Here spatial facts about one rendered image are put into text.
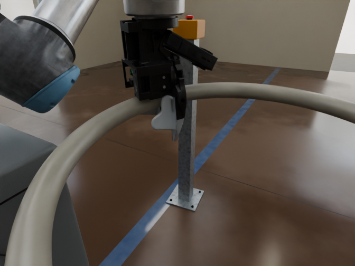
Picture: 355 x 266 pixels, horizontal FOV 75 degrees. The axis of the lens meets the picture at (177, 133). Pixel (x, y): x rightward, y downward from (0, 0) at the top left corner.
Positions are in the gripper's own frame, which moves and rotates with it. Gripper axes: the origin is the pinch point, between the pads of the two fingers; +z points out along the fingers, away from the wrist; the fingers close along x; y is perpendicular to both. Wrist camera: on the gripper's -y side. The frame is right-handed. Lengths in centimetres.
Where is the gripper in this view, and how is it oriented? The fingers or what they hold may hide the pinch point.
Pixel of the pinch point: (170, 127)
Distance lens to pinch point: 46.7
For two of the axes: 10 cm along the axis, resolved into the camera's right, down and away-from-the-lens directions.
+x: 4.9, 4.4, -7.5
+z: 0.1, 8.6, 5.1
